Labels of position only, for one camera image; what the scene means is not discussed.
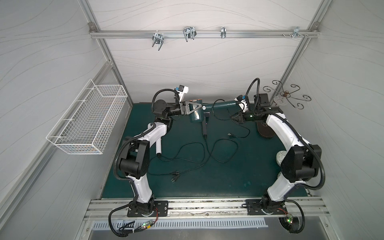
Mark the white wire basket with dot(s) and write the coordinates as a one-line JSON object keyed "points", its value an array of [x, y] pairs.
{"points": [[86, 126]]}

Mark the white hair dryer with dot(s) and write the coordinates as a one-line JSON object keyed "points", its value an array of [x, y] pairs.
{"points": [[159, 144]]}

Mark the white slotted cable duct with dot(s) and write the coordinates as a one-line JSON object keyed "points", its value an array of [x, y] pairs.
{"points": [[174, 224]]}

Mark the green table mat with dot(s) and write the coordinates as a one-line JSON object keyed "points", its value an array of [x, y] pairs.
{"points": [[233, 161]]}

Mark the green hair dryer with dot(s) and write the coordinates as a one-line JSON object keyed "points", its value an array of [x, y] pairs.
{"points": [[219, 104]]}

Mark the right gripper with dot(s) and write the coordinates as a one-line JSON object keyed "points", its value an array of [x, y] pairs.
{"points": [[240, 112]]}

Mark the aluminium top rail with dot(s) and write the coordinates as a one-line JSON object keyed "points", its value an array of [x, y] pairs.
{"points": [[201, 34]]}

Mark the black ornate jewelry stand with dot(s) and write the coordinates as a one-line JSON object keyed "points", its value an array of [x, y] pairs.
{"points": [[272, 100]]}

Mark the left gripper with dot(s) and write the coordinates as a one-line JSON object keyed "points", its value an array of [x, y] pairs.
{"points": [[182, 108]]}

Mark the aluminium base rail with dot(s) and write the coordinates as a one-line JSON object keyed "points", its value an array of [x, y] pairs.
{"points": [[203, 208]]}

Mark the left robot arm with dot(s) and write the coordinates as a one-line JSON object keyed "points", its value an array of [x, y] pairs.
{"points": [[133, 158]]}

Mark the grey hair dryer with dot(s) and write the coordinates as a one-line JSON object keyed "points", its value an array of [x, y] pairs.
{"points": [[206, 116]]}

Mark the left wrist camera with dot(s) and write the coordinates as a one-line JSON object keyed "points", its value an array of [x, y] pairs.
{"points": [[182, 91]]}

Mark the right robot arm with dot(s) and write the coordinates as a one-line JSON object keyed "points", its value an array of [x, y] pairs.
{"points": [[302, 165]]}

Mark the metal hook clamp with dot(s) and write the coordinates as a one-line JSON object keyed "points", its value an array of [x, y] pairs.
{"points": [[296, 34], [189, 33], [157, 39], [223, 32]]}

